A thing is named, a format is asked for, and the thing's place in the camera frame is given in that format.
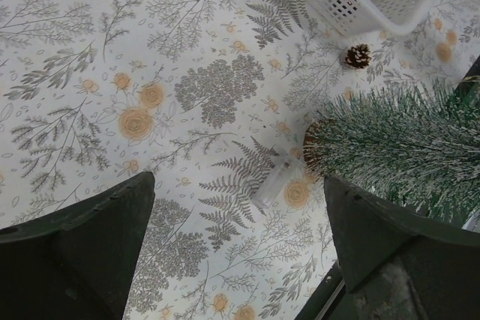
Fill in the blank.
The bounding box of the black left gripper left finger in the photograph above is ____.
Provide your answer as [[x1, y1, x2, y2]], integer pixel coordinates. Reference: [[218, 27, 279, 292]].
[[1, 172, 155, 319]]

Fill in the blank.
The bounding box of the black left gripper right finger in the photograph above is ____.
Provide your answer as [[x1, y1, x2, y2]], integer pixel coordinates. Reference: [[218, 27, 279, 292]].
[[324, 176, 479, 319]]

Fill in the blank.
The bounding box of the small green christmas tree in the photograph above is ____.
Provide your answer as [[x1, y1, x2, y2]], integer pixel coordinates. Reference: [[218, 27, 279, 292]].
[[303, 82, 479, 226]]

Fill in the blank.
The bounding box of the frosted pine cone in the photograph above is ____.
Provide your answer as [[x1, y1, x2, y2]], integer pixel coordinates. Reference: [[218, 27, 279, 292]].
[[343, 43, 371, 70]]

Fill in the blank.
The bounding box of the clear plastic tube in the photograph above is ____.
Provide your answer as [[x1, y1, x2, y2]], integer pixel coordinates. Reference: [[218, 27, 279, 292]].
[[252, 155, 300, 209]]

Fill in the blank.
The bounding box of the floral patterned table mat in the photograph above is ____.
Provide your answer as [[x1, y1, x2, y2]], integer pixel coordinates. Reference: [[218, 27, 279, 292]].
[[1, 0, 479, 319]]

